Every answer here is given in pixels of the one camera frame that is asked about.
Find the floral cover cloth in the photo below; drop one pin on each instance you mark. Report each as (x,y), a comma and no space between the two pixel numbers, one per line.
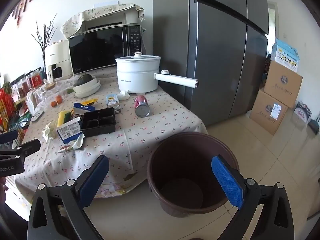
(100,11)

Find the white carton with blue label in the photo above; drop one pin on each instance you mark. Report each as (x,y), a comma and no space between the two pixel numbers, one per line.
(67,130)

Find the pale snack bag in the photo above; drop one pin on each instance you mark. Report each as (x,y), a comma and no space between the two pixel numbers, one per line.
(75,143)

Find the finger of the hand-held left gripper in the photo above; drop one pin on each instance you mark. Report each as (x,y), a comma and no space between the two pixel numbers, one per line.
(30,147)
(8,136)

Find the brown cardboard box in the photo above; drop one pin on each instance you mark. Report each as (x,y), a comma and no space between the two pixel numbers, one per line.
(282,85)

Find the deep white bowl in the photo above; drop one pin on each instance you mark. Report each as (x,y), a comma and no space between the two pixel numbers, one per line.
(86,88)

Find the red wall hanging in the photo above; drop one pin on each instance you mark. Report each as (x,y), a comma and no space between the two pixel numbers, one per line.
(23,2)

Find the red drink can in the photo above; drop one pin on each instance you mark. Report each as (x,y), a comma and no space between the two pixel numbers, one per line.
(141,102)

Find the small orange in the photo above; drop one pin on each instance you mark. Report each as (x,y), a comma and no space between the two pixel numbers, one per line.
(59,99)
(54,104)

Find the blue and white printed box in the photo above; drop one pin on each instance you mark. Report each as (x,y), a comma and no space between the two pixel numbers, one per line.
(287,57)

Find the yellow packet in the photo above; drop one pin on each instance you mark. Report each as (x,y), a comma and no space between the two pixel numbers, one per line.
(90,102)

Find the clear plastic bag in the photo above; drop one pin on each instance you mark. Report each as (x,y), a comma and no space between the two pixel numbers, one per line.
(37,97)

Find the milk carton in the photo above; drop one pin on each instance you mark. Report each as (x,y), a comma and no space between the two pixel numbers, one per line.
(112,101)

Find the crumpled white paper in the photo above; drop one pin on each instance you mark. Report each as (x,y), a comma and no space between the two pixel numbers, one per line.
(48,131)

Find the brown plastic trash bin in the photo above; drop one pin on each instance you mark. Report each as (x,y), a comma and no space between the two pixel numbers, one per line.
(185,155)

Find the cardboard box with white label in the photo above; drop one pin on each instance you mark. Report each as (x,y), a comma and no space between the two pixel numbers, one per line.
(267,115)

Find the green squash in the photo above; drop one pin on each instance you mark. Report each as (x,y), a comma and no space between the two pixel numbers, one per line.
(83,79)

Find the row of red snack packets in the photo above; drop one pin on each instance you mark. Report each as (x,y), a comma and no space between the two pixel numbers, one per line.
(36,80)

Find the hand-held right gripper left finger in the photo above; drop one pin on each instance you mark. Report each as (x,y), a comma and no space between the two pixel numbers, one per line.
(93,180)

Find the yellow sponge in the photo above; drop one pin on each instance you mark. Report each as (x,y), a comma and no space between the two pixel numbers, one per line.
(63,117)

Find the black microwave oven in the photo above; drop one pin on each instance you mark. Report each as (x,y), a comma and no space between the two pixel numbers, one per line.
(100,47)

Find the red printed bag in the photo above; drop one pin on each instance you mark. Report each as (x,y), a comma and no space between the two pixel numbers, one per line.
(6,105)

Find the white remote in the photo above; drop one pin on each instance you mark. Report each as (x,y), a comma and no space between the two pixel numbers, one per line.
(37,116)

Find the white electric pot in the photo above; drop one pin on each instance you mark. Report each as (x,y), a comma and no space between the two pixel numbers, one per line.
(137,77)

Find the grey refrigerator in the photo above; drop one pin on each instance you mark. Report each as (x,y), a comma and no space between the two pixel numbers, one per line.
(212,55)

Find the dried branches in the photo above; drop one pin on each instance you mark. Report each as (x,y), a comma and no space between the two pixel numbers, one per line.
(43,37)

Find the floral cherry tablecloth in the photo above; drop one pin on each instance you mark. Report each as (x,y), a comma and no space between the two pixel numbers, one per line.
(140,135)

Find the black plastic tray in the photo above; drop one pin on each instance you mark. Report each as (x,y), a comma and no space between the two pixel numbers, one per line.
(100,120)

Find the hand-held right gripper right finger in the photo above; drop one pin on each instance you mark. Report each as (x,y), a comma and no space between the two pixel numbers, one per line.
(227,182)

